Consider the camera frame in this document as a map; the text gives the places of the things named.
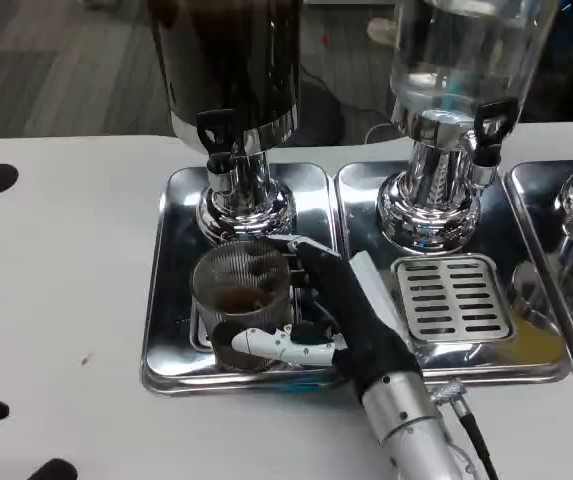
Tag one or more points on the clear ribbed glass cup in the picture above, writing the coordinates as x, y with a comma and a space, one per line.
238, 290

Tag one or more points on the tan object on floor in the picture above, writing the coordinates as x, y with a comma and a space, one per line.
381, 30

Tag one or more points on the steel drip tray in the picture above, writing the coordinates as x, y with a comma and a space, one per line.
366, 220
171, 300
536, 200

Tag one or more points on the black round stand base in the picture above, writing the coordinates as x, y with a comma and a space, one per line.
323, 115

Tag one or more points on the clear water drink dispenser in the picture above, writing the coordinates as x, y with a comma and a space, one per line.
461, 60

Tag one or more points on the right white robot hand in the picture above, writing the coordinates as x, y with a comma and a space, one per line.
356, 325

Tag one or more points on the dark liquid drink dispenser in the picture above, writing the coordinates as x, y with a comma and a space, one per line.
226, 60

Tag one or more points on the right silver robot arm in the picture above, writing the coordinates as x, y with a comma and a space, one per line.
411, 425

